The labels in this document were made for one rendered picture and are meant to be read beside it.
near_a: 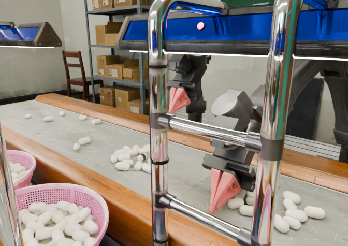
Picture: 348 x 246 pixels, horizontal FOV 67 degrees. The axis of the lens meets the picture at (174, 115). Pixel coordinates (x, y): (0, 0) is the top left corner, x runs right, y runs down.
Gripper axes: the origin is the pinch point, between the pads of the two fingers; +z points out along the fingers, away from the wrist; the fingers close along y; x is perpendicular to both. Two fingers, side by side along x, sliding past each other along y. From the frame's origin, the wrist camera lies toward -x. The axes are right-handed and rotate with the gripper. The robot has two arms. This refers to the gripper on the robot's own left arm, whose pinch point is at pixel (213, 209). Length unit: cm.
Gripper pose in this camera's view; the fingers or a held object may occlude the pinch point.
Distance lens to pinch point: 52.4
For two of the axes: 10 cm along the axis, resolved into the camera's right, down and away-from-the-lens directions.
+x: 4.1, 5.9, 7.0
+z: -4.7, 7.9, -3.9
